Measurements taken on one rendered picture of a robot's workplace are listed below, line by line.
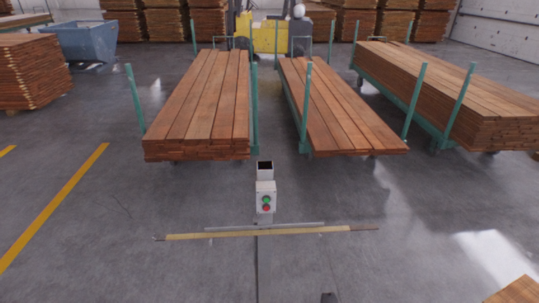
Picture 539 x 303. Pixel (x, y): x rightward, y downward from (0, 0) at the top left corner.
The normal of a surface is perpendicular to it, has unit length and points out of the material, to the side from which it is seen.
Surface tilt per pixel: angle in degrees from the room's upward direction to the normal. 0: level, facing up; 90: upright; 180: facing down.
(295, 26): 90
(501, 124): 90
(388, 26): 90
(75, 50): 90
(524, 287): 0
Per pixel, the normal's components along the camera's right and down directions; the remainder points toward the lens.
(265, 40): -0.15, 0.49
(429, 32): 0.07, 0.50
